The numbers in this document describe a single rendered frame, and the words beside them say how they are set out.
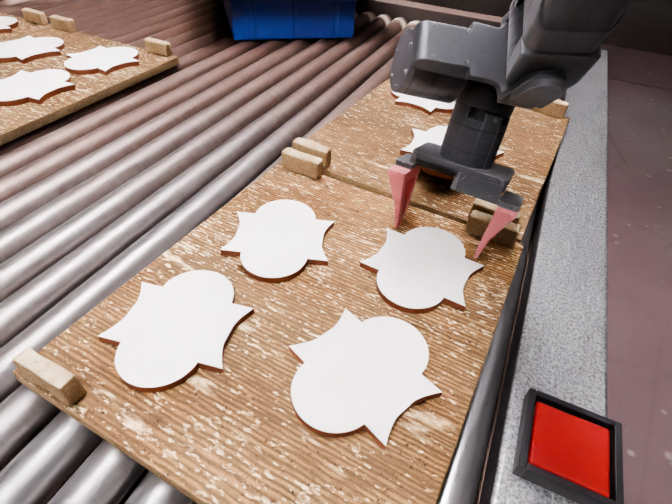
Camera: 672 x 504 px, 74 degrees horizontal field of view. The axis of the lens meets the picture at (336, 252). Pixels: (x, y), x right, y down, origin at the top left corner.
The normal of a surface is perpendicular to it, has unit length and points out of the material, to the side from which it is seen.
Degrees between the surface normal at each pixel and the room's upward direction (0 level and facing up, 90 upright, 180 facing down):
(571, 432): 0
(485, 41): 44
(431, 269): 0
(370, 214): 0
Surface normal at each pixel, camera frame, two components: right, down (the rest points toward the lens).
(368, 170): 0.06, -0.74
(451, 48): 0.16, -0.09
